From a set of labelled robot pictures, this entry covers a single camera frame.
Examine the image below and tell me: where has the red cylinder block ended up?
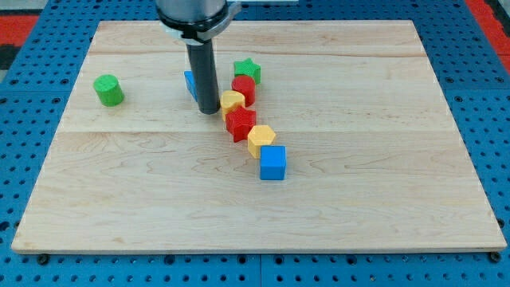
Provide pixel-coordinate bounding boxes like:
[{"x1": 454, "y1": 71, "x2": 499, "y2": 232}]
[{"x1": 231, "y1": 75, "x2": 256, "y2": 107}]

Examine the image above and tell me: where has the red star block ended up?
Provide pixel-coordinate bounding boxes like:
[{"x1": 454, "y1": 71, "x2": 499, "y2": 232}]
[{"x1": 226, "y1": 106, "x2": 257, "y2": 143}]

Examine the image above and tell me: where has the green cylinder block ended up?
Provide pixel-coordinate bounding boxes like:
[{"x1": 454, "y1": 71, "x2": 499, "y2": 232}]
[{"x1": 92, "y1": 74, "x2": 124, "y2": 107}]

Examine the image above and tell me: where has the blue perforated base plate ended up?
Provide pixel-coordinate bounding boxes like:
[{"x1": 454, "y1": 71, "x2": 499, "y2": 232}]
[{"x1": 1, "y1": 0, "x2": 509, "y2": 286}]

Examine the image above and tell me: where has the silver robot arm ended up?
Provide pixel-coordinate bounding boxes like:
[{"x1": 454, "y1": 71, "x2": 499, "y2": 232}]
[{"x1": 155, "y1": 0, "x2": 241, "y2": 115}]

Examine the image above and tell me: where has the wooden board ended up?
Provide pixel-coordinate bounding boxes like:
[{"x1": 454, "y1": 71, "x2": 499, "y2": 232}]
[{"x1": 11, "y1": 20, "x2": 507, "y2": 254}]

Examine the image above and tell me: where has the yellow hexagon block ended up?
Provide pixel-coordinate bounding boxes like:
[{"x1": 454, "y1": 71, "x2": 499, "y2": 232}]
[{"x1": 247, "y1": 125, "x2": 277, "y2": 159}]

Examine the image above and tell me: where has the blue triangle block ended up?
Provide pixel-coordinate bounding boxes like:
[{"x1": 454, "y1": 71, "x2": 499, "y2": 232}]
[{"x1": 183, "y1": 70, "x2": 197, "y2": 100}]

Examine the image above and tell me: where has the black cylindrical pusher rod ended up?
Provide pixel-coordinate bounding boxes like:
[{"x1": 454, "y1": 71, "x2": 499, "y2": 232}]
[{"x1": 186, "y1": 40, "x2": 220, "y2": 115}]

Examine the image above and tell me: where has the blue cube block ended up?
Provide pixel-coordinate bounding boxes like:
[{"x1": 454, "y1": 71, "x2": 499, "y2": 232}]
[{"x1": 260, "y1": 145, "x2": 287, "y2": 180}]

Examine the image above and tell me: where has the yellow heart block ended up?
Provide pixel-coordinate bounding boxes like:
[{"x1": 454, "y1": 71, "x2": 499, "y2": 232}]
[{"x1": 220, "y1": 90, "x2": 245, "y2": 120}]

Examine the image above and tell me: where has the green star block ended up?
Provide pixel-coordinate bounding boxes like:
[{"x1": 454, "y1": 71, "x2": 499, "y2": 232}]
[{"x1": 233, "y1": 57, "x2": 261, "y2": 85}]

